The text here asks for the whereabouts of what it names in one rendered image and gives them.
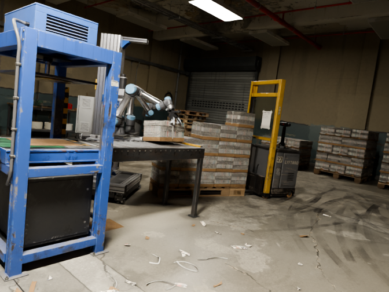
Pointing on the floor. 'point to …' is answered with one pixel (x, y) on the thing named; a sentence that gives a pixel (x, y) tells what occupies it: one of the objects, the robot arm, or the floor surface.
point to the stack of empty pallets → (191, 116)
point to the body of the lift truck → (290, 178)
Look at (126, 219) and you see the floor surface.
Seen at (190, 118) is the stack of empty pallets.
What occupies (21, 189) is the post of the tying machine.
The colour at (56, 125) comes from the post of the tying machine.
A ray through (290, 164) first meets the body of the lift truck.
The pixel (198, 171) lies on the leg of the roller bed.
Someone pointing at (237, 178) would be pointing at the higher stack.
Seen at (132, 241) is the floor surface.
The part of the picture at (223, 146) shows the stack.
